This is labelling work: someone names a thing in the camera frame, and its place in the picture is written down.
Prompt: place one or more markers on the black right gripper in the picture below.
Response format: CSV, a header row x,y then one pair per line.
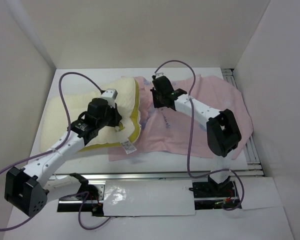
x,y
156,104

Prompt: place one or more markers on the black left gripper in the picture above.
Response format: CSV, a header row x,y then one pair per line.
x,y
117,117

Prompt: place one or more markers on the pink printed pillowcase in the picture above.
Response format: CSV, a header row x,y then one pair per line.
x,y
163,129

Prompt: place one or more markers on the cream quilted pillow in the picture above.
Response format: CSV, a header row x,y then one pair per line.
x,y
60,112

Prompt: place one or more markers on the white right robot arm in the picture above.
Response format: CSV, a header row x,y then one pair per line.
x,y
223,134

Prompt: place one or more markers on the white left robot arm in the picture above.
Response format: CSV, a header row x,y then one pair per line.
x,y
28,188

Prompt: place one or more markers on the white cover sheet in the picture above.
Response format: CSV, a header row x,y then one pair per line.
x,y
147,198

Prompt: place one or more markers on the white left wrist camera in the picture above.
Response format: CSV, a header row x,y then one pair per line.
x,y
110,96

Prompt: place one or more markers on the aluminium front rail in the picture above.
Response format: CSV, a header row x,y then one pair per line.
x,y
205,198

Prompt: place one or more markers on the aluminium frame rails right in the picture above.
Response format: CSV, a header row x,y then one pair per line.
x,y
246,150

